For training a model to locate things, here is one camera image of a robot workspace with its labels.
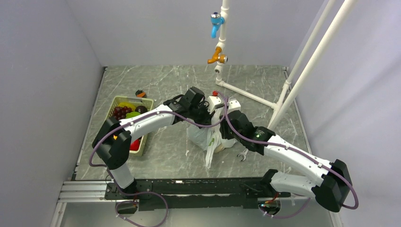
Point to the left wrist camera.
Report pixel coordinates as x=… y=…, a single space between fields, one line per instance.
x=214 y=102

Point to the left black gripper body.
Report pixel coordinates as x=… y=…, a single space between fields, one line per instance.
x=200 y=115

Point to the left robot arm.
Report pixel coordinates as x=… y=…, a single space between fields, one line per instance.
x=112 y=142

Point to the red fake apple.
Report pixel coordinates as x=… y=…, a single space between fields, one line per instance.
x=135 y=145

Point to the small orange black object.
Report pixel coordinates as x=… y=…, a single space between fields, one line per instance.
x=141 y=94

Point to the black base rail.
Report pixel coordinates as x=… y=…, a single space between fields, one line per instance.
x=151 y=194

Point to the blue valve tap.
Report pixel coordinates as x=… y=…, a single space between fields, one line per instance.
x=217 y=21

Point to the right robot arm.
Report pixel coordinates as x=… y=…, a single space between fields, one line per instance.
x=329 y=183

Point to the silver wrench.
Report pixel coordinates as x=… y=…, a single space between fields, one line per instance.
x=243 y=155

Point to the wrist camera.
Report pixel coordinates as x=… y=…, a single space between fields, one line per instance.
x=233 y=105
x=214 y=102

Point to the white plastic bag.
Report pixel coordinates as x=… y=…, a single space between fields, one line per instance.
x=209 y=140

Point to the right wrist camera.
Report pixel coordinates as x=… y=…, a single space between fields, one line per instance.
x=233 y=105

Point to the dark purple fake fruit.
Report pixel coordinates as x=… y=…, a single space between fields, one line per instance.
x=141 y=109

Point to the purple fake grapes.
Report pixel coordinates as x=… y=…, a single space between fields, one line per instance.
x=121 y=112

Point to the yellow fake banana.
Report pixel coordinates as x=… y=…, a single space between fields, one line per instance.
x=129 y=106

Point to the beige plastic basket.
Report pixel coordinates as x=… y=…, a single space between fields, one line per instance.
x=148 y=103

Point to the orange valve tap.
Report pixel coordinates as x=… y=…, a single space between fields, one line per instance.
x=218 y=57

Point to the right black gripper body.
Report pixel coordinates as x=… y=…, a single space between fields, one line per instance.
x=227 y=132

